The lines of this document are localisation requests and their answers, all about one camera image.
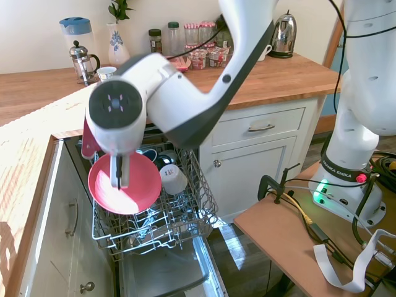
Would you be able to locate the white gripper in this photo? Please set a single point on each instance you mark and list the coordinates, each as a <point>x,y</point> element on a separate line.
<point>88,147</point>

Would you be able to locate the pink plate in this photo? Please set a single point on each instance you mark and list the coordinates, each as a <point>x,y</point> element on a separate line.
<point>142,185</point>

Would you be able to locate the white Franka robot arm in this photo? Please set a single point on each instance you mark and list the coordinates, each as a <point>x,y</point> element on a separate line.
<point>185,102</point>

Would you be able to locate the stainless dishwasher door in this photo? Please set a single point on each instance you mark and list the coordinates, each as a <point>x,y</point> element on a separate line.
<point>167,269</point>

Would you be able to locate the blue mug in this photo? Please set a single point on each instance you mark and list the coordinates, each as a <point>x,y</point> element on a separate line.
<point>149,153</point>

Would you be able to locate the dark mug white inside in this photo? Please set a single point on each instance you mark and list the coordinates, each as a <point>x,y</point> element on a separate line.
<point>167,157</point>

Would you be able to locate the white cup with print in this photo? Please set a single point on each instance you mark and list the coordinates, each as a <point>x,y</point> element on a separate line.
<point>174,181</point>

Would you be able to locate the white corner cabinet front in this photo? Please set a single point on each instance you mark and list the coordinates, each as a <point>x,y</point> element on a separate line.
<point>55,247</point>

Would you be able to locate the round metal cabinet knob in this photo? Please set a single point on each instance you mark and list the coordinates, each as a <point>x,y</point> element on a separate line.
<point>86,287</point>
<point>217,163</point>

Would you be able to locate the white printed cup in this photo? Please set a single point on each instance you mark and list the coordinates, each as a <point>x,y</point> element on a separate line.
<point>106,72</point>

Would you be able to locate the glass French press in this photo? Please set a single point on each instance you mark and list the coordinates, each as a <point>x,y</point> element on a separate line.
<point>82,66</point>

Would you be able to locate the white cabinet door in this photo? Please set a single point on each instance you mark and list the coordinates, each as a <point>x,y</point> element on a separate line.
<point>247,182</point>

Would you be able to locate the white vase with blue flowers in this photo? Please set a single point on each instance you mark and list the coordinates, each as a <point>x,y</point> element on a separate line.
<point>117,43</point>

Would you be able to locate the spice jar with dark lid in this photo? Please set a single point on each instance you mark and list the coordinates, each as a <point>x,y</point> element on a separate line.
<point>155,43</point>

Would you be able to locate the small red labelled jar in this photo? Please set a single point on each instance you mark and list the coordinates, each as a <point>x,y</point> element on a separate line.
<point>226,54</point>
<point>191,49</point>
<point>215,57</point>
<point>198,60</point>

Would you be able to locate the clear bottle with green lid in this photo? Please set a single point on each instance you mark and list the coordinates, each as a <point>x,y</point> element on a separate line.
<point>174,38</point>

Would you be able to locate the black screw clamp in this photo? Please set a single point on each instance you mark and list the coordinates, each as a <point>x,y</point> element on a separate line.
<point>266,185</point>

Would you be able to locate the clear pitcher with blue lid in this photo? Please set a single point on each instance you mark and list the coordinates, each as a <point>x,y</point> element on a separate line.
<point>74,31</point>

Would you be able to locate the tall jar red checkered lid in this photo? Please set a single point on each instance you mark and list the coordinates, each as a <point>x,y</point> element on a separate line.
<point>191,34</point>
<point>207,32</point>

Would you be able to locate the green plant stems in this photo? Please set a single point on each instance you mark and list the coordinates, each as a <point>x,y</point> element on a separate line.
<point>119,10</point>

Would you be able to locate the white cabinet drawer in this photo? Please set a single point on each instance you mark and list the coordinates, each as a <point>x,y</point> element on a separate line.
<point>278,122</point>

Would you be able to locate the dark glass jar black lid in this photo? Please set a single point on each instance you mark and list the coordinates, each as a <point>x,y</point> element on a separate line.
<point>224,38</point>

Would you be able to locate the wooden robot mounting board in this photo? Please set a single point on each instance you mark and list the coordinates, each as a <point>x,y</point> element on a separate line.
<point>278,235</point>

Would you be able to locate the stainless steel kettle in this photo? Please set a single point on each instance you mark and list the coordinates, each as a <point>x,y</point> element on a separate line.
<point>284,34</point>

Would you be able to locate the red round knob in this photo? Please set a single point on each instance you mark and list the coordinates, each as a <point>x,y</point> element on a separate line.
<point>361,178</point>

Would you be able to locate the blue door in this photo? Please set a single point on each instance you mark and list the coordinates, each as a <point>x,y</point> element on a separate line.
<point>340,65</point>

